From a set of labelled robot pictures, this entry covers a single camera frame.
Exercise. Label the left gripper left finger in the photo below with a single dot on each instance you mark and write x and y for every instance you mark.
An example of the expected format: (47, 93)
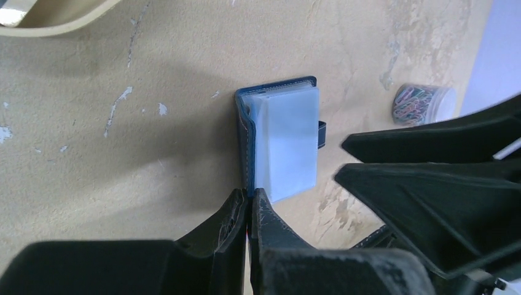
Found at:
(210, 259)

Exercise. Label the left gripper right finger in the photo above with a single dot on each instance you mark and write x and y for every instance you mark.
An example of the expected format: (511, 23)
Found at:
(283, 263)

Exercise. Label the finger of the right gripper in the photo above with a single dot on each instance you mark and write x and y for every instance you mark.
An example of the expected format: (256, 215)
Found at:
(456, 217)
(474, 138)

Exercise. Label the blue leather card holder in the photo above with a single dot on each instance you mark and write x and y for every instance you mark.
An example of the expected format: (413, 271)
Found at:
(280, 133)

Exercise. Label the beige oval card tray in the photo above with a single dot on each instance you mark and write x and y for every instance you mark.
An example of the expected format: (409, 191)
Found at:
(43, 18)

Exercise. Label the clear jar of paper clips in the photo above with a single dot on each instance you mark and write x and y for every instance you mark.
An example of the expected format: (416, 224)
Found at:
(416, 104)

